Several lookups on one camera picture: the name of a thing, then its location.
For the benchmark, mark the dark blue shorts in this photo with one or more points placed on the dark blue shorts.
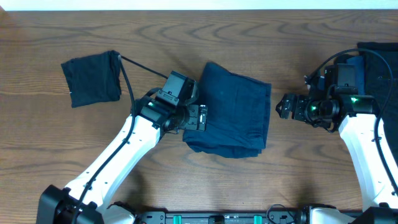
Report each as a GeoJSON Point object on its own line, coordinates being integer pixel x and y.
{"type": "Point", "coordinates": [239, 111]}

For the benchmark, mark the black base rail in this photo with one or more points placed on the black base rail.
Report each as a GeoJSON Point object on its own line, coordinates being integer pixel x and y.
{"type": "Point", "coordinates": [217, 217]}

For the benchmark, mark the blue garment in pile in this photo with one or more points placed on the blue garment in pile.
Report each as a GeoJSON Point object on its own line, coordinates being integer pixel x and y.
{"type": "Point", "coordinates": [358, 63]}

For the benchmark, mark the folded black cloth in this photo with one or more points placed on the folded black cloth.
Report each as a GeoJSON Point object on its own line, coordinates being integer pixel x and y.
{"type": "Point", "coordinates": [94, 78]}

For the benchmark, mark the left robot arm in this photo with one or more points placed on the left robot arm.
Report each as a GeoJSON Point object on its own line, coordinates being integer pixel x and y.
{"type": "Point", "coordinates": [87, 198]}

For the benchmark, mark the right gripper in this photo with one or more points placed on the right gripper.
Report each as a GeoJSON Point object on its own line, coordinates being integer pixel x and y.
{"type": "Point", "coordinates": [298, 114]}

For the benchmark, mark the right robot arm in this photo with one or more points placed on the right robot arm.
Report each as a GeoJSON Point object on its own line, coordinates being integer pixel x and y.
{"type": "Point", "coordinates": [364, 136]}

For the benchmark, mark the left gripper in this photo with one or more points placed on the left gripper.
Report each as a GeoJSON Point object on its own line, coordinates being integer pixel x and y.
{"type": "Point", "coordinates": [200, 117]}

